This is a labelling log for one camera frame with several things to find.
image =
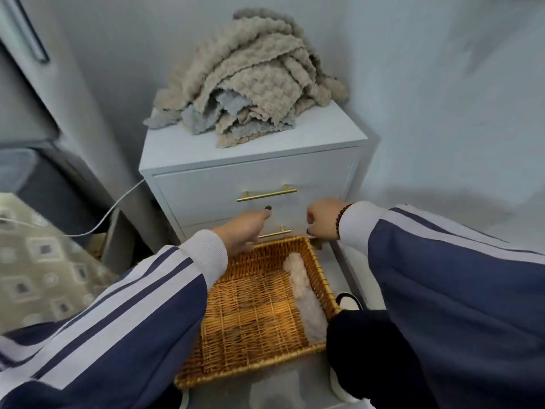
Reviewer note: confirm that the person's right hand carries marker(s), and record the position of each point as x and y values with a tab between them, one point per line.
323	219

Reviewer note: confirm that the person's left hand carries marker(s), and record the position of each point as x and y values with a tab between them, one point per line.
245	232

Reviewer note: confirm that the single beige towel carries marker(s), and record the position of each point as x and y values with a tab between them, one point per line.
296	274

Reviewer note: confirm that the orange wicker basket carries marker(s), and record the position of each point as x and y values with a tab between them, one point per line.
247	319

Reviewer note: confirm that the single grey towel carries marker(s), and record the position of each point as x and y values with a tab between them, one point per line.
313	319

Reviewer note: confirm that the pile of beige grey towels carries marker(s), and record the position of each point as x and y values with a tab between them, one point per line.
255	76

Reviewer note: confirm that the person's right forearm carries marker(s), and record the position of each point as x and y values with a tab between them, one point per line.
460	315

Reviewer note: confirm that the person's left forearm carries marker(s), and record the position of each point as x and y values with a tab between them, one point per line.
119	327

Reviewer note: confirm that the person's right shoe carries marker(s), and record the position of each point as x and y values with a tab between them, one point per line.
349	301

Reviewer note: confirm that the white nightstand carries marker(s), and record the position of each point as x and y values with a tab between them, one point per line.
191	195

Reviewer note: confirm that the patterned beige bedspread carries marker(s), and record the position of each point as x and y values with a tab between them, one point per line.
38	272

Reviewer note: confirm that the silver headboard trim strip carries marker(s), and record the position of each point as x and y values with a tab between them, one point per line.
30	34

